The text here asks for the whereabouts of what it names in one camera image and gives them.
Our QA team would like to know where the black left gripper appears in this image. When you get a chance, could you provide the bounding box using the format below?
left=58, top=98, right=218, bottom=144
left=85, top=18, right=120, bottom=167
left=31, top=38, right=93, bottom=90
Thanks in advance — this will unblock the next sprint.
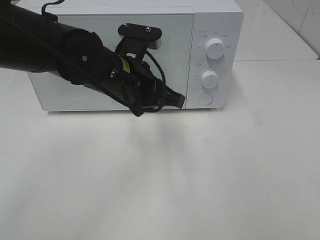
left=110, top=56, right=186, bottom=109

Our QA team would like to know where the round white door button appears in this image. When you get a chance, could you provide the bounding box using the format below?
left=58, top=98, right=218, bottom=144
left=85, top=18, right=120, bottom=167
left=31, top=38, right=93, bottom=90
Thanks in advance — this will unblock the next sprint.
left=197, top=93, right=213, bottom=106

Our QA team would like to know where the white timer knob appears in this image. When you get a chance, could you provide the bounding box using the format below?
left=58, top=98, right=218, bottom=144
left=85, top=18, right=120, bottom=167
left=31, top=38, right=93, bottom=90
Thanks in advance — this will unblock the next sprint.
left=200, top=70, right=219, bottom=89

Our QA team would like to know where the white microwave door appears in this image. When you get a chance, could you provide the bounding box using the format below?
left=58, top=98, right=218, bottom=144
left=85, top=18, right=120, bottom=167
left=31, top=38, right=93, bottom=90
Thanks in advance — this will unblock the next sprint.
left=29, top=14, right=193, bottom=111

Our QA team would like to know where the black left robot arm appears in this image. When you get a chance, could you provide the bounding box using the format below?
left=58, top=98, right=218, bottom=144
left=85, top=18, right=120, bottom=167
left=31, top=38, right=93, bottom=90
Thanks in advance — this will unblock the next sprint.
left=0, top=0, right=186, bottom=116

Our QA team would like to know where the white microwave oven body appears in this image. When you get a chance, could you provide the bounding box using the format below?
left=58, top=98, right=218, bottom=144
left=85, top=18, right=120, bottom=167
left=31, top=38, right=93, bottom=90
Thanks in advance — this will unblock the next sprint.
left=14, top=0, right=245, bottom=116

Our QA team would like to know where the upper white power knob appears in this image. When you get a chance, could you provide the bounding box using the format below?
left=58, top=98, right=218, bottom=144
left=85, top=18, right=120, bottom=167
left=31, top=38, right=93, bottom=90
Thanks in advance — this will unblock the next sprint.
left=204, top=37, right=225, bottom=60

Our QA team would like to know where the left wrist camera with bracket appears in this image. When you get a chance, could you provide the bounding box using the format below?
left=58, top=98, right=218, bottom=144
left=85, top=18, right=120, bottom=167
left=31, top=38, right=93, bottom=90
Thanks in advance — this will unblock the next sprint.
left=115, top=23, right=163, bottom=63

